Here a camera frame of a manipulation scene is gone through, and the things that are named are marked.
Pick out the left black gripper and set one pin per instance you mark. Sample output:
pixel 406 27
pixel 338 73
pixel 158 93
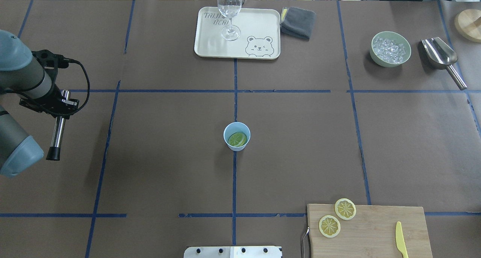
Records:
pixel 56 99

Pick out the steel muddler black tip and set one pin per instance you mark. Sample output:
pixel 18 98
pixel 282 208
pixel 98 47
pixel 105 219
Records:
pixel 54 151

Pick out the yellow lemon slice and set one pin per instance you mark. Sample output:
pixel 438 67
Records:
pixel 237 139

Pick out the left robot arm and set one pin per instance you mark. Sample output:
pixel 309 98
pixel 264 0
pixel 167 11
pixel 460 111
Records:
pixel 30 75

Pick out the light blue plastic cup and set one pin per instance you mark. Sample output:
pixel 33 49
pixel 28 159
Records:
pixel 236 127

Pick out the lemon slice on board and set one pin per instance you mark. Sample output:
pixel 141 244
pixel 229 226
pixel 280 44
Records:
pixel 345 209
pixel 329 226

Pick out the clear wine glass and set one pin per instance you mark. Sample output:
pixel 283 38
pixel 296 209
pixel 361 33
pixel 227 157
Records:
pixel 229 9

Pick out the cream bear tray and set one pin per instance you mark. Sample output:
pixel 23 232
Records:
pixel 259 34

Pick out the grey folded cloth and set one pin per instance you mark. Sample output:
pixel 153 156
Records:
pixel 297 22

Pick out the green bowl with ice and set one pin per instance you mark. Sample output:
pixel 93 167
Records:
pixel 389 49

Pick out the wooden cutting board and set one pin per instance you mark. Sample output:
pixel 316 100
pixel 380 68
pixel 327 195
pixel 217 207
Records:
pixel 371 233

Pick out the yellow plastic knife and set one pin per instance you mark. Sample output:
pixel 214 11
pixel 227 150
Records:
pixel 399 240

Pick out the steel ice scoop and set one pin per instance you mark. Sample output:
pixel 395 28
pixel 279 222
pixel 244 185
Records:
pixel 442 56

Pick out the wooden round stand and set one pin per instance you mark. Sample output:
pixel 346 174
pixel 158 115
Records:
pixel 468 24

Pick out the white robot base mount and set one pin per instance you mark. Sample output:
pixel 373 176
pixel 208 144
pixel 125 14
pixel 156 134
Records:
pixel 233 252

